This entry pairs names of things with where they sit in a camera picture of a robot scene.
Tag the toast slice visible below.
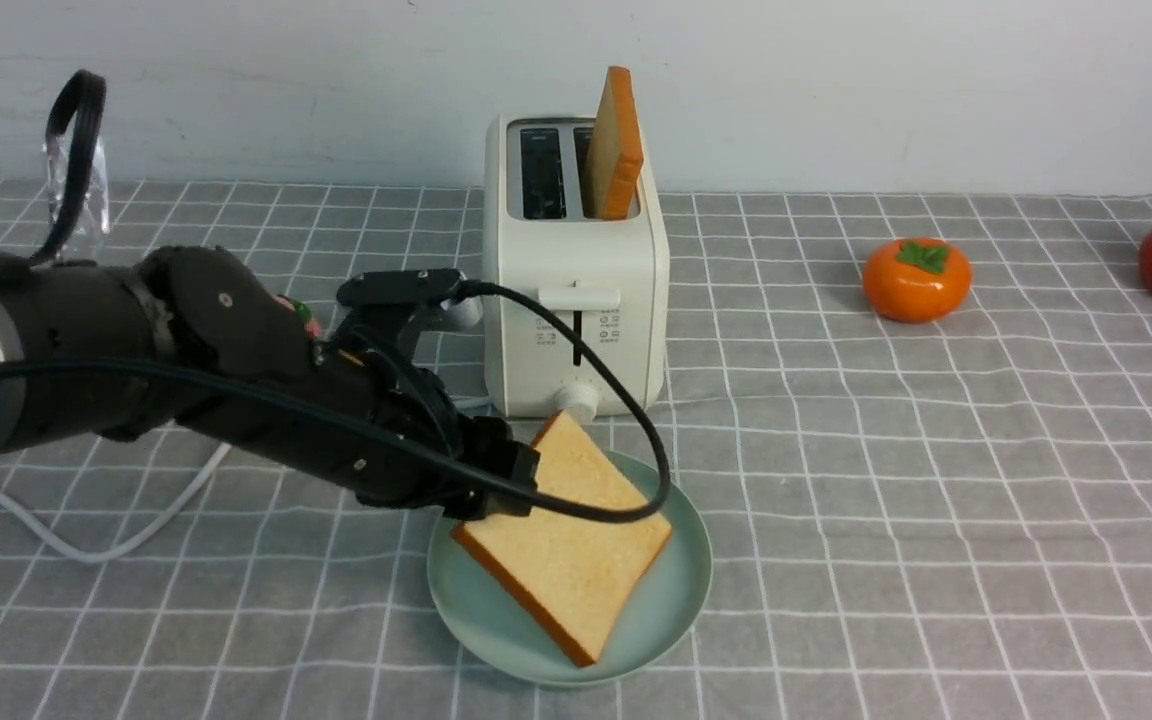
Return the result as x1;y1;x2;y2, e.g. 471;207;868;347
579;65;644;222
450;414;673;667

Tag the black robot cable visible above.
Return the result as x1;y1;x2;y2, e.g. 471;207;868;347
0;70;672;525

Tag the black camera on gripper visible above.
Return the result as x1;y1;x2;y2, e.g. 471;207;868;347
332;268;483;356

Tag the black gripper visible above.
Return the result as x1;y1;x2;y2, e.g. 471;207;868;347
176;344;541;521

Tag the white two-slot toaster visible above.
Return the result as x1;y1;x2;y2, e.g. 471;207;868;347
477;115;669;423

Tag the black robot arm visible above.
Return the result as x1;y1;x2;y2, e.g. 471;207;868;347
0;247;539;520

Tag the light green round plate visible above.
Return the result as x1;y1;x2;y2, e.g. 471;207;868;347
426;488;714;689

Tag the grey checked tablecloth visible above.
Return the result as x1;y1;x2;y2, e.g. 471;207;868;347
0;192;1152;719

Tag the white power cable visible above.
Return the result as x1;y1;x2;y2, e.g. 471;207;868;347
0;392;493;564

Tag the pink peach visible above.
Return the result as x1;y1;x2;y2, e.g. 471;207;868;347
274;293;323;340

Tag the orange persimmon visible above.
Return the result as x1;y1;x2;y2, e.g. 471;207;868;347
861;237;973;324

